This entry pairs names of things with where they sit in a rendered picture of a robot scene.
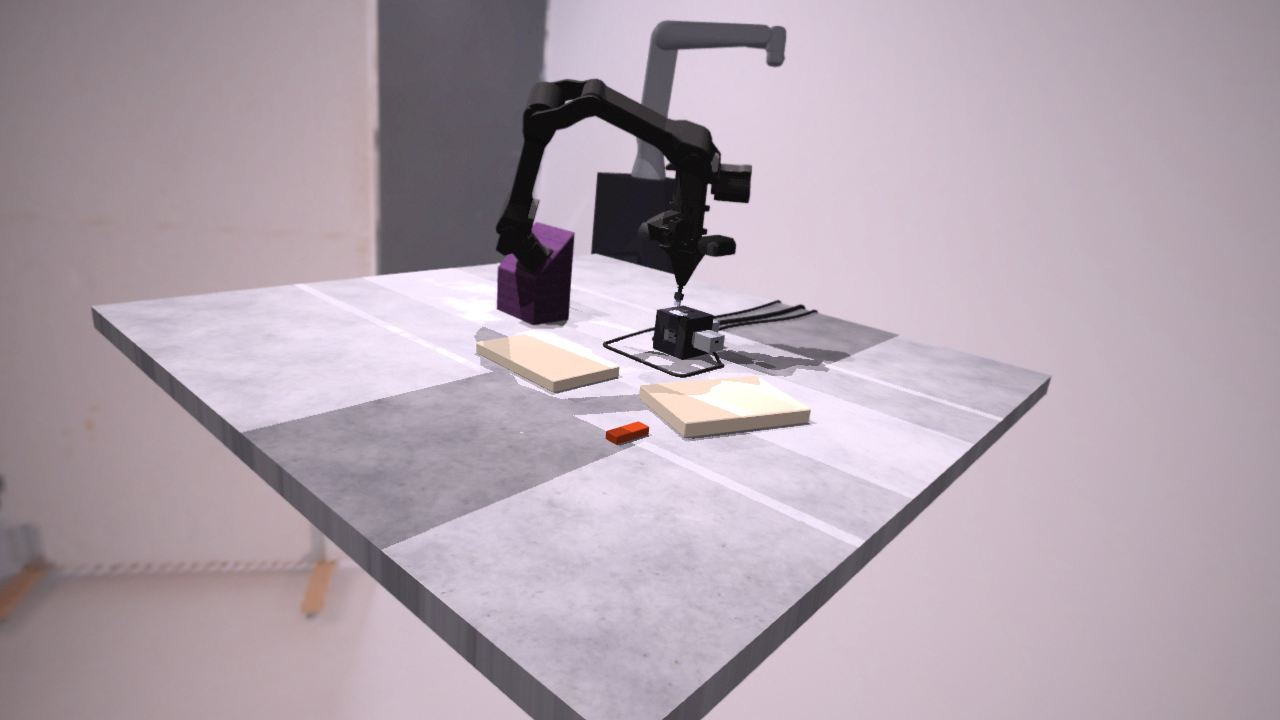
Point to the orange rectangular block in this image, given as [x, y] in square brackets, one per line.
[627, 432]

